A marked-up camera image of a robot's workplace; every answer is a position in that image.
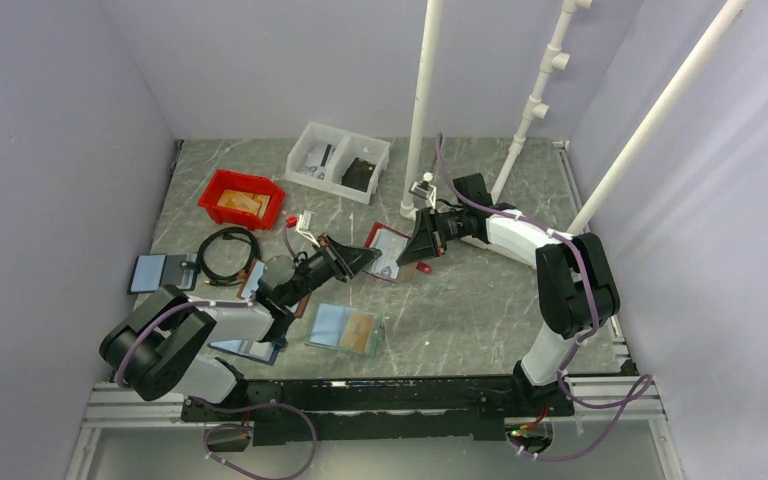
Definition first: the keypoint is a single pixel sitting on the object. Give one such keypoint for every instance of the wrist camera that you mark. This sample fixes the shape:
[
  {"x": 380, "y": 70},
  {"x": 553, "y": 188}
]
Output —
[
  {"x": 301, "y": 224},
  {"x": 425, "y": 190}
]

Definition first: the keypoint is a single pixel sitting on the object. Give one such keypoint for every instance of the red plastic bin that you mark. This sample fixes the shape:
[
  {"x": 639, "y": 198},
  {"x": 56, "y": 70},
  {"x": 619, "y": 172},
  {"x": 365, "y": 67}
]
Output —
[{"x": 226, "y": 179}]

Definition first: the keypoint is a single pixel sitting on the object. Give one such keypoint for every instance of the gold cards in red bin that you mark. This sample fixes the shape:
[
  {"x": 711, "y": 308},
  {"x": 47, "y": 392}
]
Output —
[{"x": 250, "y": 203}]

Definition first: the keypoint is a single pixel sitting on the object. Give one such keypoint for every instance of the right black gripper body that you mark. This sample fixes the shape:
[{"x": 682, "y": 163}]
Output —
[{"x": 453, "y": 226}]

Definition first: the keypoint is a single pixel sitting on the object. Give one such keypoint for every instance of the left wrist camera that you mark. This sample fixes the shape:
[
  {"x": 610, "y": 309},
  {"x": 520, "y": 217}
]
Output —
[{"x": 301, "y": 224}]

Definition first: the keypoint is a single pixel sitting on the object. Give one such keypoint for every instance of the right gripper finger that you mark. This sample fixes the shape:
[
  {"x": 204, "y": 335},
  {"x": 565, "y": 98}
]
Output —
[
  {"x": 436, "y": 243},
  {"x": 420, "y": 245}
]

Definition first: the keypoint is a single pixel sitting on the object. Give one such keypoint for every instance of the white divided plastic bin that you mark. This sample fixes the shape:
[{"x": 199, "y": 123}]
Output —
[{"x": 348, "y": 145}]

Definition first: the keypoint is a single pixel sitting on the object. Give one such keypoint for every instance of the white pvc pipe frame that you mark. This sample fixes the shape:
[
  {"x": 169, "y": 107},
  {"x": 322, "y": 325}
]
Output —
[{"x": 554, "y": 58}]

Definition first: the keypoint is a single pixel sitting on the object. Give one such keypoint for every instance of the aluminium frame rail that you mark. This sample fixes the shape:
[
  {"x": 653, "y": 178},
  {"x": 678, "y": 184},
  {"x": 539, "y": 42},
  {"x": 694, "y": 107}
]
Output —
[{"x": 110, "y": 407}]

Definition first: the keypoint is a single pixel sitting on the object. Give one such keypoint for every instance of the red card holder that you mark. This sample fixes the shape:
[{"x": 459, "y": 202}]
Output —
[{"x": 383, "y": 234}]

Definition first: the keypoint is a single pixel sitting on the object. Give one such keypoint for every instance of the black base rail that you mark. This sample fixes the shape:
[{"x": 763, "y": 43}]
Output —
[{"x": 480, "y": 407}]

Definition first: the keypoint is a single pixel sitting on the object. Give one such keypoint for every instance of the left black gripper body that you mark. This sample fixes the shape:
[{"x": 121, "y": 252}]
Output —
[{"x": 317, "y": 269}]

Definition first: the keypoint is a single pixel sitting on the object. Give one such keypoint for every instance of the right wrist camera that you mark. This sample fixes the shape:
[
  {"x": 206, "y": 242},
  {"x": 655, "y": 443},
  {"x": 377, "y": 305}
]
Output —
[{"x": 425, "y": 190}]

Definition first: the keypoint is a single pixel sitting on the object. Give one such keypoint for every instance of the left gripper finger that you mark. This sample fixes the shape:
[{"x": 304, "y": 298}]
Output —
[
  {"x": 348, "y": 272},
  {"x": 347, "y": 254}
]

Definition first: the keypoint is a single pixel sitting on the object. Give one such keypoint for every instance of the white silver card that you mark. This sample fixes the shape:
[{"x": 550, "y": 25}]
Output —
[{"x": 386, "y": 266}]

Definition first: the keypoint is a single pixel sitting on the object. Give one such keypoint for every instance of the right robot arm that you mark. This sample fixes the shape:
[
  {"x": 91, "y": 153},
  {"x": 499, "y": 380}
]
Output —
[{"x": 576, "y": 289}]

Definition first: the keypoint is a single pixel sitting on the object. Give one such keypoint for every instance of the black cards in bin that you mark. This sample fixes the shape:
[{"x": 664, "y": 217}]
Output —
[{"x": 358, "y": 175}]

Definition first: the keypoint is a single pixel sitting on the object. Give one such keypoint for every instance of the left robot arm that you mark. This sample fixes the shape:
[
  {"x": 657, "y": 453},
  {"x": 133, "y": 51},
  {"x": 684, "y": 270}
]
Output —
[{"x": 157, "y": 348}]

